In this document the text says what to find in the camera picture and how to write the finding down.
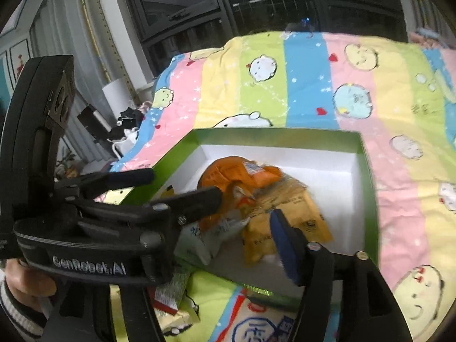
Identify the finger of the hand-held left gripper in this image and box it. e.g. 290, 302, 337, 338
53, 168, 156, 200
148, 187, 223, 227

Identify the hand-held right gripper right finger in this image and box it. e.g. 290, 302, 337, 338
270, 209, 414, 342

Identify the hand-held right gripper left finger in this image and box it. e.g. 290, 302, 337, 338
46, 282, 160, 342

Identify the tan snack packet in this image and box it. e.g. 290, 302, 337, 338
241, 178, 334, 266

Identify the white grey snack packet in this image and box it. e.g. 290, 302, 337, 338
177, 217, 251, 266

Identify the orange snack packet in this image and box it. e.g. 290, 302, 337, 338
197, 155, 286, 233

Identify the green cardboard box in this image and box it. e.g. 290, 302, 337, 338
123, 128, 380, 304

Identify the person's left hand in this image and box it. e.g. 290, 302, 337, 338
5, 259, 58, 315

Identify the red snack packet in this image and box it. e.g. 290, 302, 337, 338
154, 266, 190, 315

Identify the pile of dark clothes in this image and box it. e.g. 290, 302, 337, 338
108, 108, 147, 142

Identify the white packet with blue label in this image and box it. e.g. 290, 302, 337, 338
209, 288, 304, 342

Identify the grey curtain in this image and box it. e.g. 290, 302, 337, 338
30, 0, 144, 161

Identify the striped cartoon printed blanket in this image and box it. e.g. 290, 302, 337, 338
110, 30, 456, 342

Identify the dark window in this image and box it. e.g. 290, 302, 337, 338
120, 0, 411, 76

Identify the pile of pink clothes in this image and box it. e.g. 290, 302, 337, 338
409, 30, 456, 49

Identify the framed wall picture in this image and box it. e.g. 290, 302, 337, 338
0, 38, 31, 90

